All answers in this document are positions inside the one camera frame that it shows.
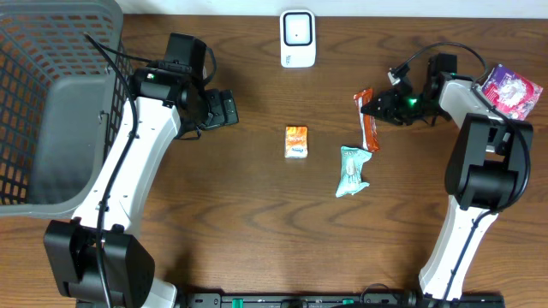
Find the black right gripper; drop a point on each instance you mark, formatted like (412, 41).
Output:
(392, 106)

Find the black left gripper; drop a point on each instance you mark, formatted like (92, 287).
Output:
(215, 109)

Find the orange snack bar wrapper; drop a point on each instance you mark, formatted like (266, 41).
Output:
(367, 122)

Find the teal snack wrapper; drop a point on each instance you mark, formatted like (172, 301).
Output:
(352, 163)

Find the small orange box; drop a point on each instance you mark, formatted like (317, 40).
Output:
(295, 145)

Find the purple red tissue pack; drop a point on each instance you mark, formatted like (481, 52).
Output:
(511, 93)

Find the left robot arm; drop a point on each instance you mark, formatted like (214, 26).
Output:
(96, 257)

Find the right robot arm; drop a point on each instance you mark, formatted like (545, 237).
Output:
(488, 170)

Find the white barcode scanner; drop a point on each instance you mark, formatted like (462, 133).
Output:
(297, 30)

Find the grey plastic mesh basket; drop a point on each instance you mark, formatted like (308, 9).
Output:
(61, 101)

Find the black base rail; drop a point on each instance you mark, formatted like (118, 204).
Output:
(372, 298)

